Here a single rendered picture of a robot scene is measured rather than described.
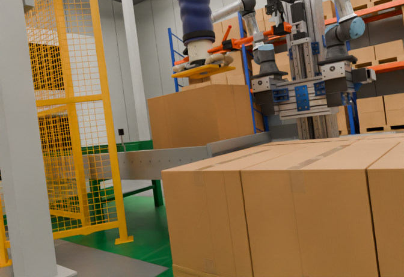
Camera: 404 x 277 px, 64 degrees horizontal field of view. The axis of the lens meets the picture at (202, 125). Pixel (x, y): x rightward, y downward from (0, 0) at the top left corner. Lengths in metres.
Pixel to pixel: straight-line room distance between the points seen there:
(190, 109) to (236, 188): 0.98
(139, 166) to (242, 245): 1.17
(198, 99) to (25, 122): 0.96
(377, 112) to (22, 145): 8.16
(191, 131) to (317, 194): 1.19
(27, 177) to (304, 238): 1.39
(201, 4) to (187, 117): 0.75
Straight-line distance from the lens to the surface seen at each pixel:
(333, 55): 2.37
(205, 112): 1.97
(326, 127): 2.59
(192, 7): 2.24
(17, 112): 1.91
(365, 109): 9.04
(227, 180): 1.17
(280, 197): 1.08
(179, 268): 1.47
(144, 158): 2.16
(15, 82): 1.93
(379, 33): 10.46
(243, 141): 2.04
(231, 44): 2.07
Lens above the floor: 0.71
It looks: level
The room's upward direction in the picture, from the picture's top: 7 degrees counter-clockwise
